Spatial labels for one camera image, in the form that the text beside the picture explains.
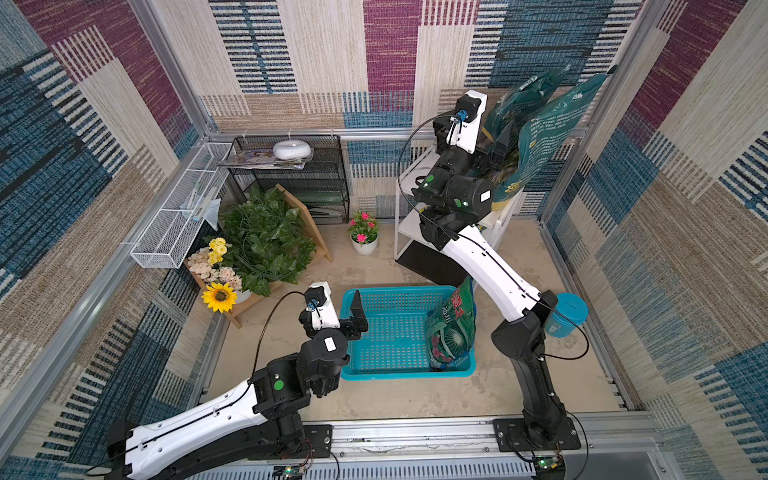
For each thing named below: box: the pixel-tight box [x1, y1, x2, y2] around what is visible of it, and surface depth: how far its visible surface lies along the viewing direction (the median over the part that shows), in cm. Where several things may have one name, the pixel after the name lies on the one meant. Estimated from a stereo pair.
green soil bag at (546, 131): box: [492, 71, 615, 209], surface depth 59 cm
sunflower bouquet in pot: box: [187, 237, 253, 313], surface depth 77 cm
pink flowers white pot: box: [348, 210, 381, 256], surface depth 102 cm
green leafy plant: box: [219, 185, 317, 297], surface depth 88 cm
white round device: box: [272, 139, 312, 160], surface depth 91 cm
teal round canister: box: [544, 292, 589, 339], surface depth 85 cm
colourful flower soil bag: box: [427, 277, 476, 372], surface depth 79 cm
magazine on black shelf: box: [216, 148, 315, 170], surface depth 83 cm
